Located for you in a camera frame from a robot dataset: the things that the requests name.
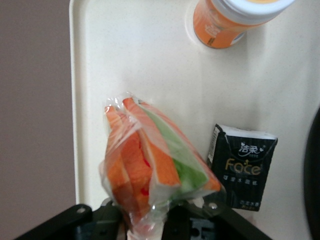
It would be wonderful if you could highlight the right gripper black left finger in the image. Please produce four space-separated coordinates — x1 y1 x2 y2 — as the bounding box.
14 199 129 240

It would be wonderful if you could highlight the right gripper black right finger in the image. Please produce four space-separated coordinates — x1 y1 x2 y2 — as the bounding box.
162 200 274 240

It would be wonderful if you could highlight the orange yogurt bottle white lid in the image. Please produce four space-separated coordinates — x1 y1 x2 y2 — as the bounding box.
192 0 296 50

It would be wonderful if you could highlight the plastic triangle sandwich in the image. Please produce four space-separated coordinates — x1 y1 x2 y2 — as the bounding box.
98 91 226 240

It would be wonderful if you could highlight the black tissue pack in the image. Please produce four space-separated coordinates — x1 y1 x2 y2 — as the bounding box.
206 122 279 212

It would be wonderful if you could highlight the cream plastic serving tray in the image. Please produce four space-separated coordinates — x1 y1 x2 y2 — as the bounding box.
68 0 320 240

